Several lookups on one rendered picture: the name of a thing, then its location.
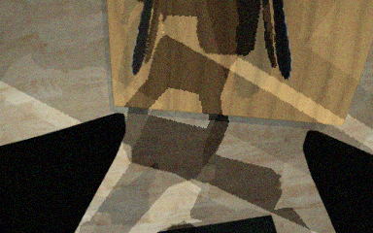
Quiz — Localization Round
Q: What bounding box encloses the light brown wooden board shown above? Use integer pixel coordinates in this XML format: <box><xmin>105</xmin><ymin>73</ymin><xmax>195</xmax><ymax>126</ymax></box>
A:
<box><xmin>106</xmin><ymin>0</ymin><xmax>373</xmax><ymax>126</ymax></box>

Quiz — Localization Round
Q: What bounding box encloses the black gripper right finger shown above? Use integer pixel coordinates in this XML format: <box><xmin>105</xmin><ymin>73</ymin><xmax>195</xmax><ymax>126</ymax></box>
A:
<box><xmin>303</xmin><ymin>131</ymin><xmax>373</xmax><ymax>233</ymax></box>

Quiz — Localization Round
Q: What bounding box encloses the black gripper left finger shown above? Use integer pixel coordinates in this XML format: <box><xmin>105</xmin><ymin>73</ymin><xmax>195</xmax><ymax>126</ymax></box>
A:
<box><xmin>0</xmin><ymin>113</ymin><xmax>125</xmax><ymax>233</ymax></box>

